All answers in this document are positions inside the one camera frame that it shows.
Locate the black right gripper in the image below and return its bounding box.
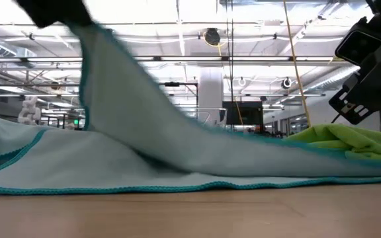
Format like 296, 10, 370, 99
328, 32, 381, 126

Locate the green microfiber towel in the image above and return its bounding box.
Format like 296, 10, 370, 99
282, 124, 381, 163

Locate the white robot figure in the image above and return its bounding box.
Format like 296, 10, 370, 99
17, 95, 42, 126

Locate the ceiling light strip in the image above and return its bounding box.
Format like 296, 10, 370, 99
0, 56, 336, 63

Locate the white building column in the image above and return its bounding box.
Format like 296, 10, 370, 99
198, 67, 224, 122

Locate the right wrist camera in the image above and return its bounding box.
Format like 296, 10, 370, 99
334, 17, 381, 67

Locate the black wall screen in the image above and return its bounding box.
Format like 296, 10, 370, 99
226, 100, 264, 126

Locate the thin yellow cable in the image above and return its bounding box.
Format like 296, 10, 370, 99
234, 97, 244, 126

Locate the black ceiling cable reel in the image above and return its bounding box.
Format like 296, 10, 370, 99
202, 27, 222, 47

